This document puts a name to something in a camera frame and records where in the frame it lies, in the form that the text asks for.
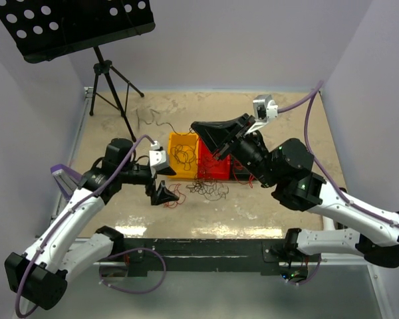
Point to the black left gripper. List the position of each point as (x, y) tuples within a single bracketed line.
[(161, 195)]

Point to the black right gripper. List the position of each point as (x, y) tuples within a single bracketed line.
[(218, 133)]

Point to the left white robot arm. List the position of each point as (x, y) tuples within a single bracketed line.
[(42, 273)]

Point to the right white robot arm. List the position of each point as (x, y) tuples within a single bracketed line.
[(369, 232)]

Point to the red plastic bin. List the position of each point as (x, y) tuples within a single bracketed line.
[(210, 168)]

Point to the yellow plastic bin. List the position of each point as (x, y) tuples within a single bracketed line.
[(183, 153)]

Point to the black plastic bin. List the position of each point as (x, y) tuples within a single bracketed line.
[(239, 173)]

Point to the purple plastic holder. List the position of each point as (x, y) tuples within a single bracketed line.
[(66, 178)]

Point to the white microphone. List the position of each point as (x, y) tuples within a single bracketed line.
[(329, 227)]

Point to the black perforated music stand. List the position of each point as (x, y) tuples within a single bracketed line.
[(45, 30)]

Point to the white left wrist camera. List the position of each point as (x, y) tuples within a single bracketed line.
[(157, 155)]

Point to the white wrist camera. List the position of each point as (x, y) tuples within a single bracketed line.
[(265, 110), (157, 155)]

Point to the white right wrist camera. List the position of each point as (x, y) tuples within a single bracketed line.
[(265, 110)]

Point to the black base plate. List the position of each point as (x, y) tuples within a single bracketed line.
[(262, 256)]

